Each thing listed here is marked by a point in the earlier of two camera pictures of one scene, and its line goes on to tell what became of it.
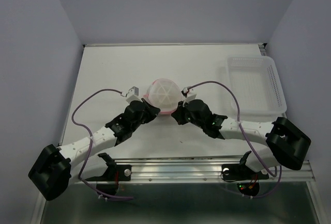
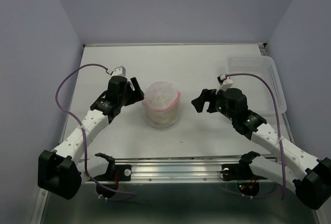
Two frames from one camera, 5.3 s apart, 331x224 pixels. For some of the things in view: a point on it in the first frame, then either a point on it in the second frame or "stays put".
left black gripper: (151, 111) -> (137, 94)
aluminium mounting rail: (205, 170) stays put
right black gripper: (178, 114) -> (207, 94)
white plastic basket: (256, 82) stays put
